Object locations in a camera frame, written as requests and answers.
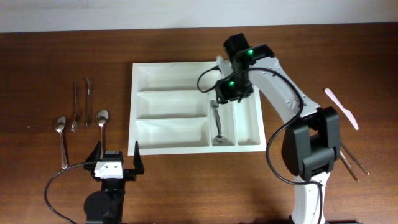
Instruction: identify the silver butter knife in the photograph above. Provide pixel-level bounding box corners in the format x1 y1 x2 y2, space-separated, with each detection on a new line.
85 77 94 127

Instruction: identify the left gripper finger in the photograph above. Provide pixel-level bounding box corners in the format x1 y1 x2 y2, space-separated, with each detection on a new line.
133 141 144 174
85 141 102 162

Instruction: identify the metal chopstick inner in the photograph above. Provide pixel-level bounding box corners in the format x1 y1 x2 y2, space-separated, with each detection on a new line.
340 151 359 182

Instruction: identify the small dark teaspoon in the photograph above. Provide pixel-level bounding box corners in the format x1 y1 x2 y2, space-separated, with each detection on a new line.
212 135 234 146

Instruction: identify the silver spoon near left gripper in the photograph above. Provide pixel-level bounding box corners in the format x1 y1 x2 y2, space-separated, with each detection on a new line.
95 110 109 158

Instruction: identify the pink plastic knife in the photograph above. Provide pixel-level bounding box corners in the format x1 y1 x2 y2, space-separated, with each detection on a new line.
324 88 359 131

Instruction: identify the silver spoon far left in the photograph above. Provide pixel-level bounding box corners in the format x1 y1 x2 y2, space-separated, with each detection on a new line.
54 116 68 169

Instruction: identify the white plastic cutlery tray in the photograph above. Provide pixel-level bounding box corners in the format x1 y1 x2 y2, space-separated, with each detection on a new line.
128 62 266 156

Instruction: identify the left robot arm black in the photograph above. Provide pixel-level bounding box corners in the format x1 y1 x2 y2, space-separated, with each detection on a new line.
83 141 144 224

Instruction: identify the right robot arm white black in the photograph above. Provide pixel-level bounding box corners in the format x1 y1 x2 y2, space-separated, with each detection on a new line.
214 33 340 223

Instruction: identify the silver fork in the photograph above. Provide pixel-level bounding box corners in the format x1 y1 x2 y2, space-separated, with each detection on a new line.
71 82 80 133

